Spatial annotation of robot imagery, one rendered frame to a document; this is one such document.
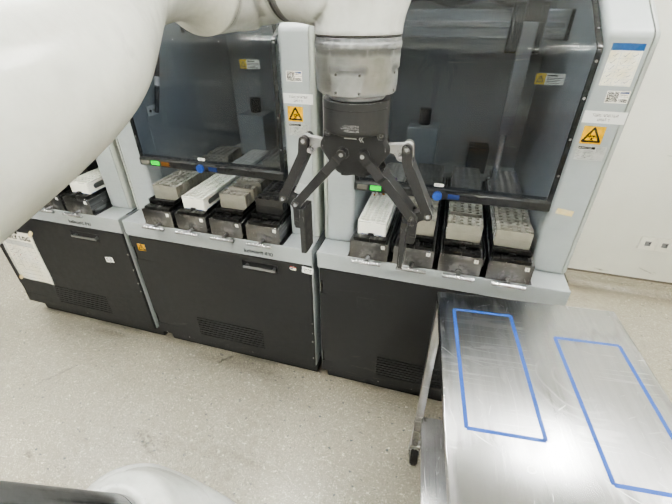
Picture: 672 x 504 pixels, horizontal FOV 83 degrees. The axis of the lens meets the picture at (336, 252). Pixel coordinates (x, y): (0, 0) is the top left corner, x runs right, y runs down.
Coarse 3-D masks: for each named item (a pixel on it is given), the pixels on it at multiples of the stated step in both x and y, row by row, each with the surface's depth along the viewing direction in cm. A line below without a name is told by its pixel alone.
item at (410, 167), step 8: (408, 144) 43; (408, 152) 43; (408, 160) 43; (408, 168) 44; (416, 168) 45; (408, 176) 44; (416, 176) 44; (416, 184) 45; (424, 184) 47; (416, 192) 45; (424, 192) 46; (416, 200) 46; (424, 200) 45; (424, 208) 46; (424, 216) 46; (432, 216) 46
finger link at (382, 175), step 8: (360, 152) 44; (360, 160) 44; (368, 160) 44; (368, 168) 45; (376, 168) 44; (384, 168) 46; (376, 176) 45; (384, 176) 45; (392, 176) 47; (384, 184) 46; (392, 184) 46; (392, 192) 46; (400, 192) 47; (392, 200) 47; (400, 200) 46; (408, 200) 48; (400, 208) 47; (408, 208) 47; (408, 216) 47; (416, 216) 47; (408, 224) 47
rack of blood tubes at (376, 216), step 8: (376, 192) 151; (368, 200) 145; (376, 200) 145; (384, 200) 145; (368, 208) 139; (376, 208) 140; (384, 208) 139; (392, 208) 140; (360, 216) 134; (368, 216) 135; (376, 216) 134; (384, 216) 135; (392, 216) 144; (360, 224) 132; (368, 224) 131; (376, 224) 130; (384, 224) 129; (360, 232) 134; (368, 232) 133; (376, 232) 132; (384, 232) 131
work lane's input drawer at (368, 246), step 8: (392, 224) 141; (392, 232) 136; (352, 240) 132; (360, 240) 132; (368, 240) 131; (376, 240) 130; (384, 240) 130; (392, 240) 139; (352, 248) 134; (360, 248) 133; (368, 248) 132; (376, 248) 131; (384, 248) 130; (352, 256) 135; (360, 256) 134; (368, 256) 133; (376, 256) 133; (384, 256) 132; (368, 264) 130; (376, 264) 129
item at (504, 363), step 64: (448, 320) 96; (512, 320) 96; (576, 320) 96; (448, 384) 80; (512, 384) 80; (576, 384) 80; (640, 384) 80; (448, 448) 68; (512, 448) 68; (576, 448) 68; (640, 448) 68
